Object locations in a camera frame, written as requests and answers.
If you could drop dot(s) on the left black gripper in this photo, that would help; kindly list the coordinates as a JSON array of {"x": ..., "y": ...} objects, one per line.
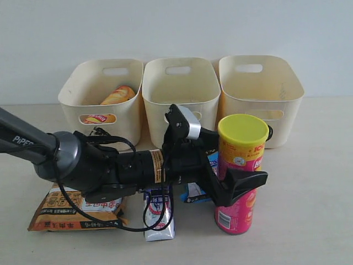
[{"x": 186, "y": 161}]

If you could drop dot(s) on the blue instant noodle packet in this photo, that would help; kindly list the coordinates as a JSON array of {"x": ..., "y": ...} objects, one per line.
[{"x": 193, "y": 193}]

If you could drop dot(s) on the pink chips can yellow lid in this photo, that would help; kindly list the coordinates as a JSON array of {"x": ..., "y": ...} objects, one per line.
[{"x": 241, "y": 146}]

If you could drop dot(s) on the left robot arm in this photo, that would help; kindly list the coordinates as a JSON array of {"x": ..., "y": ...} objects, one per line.
[{"x": 90, "y": 165}]

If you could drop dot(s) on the middle cream plastic bin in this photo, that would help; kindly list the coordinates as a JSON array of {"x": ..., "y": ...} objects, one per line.
[{"x": 188, "y": 81}]

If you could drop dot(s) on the cream plastic bin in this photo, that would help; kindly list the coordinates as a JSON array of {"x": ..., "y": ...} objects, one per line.
[
  {"x": 264, "y": 86},
  {"x": 188, "y": 81},
  {"x": 89, "y": 84}
]

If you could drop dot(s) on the right cream plastic bin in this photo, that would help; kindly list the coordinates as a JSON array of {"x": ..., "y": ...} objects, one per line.
[{"x": 264, "y": 86}]

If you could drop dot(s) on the left cream plastic bin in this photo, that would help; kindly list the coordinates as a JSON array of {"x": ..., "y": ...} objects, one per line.
[{"x": 89, "y": 84}]

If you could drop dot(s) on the orange instant noodle packet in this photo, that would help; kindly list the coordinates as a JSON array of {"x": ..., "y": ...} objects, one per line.
[{"x": 55, "y": 214}]

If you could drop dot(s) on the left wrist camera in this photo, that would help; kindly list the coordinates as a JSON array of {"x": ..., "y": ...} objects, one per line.
[{"x": 183, "y": 124}]

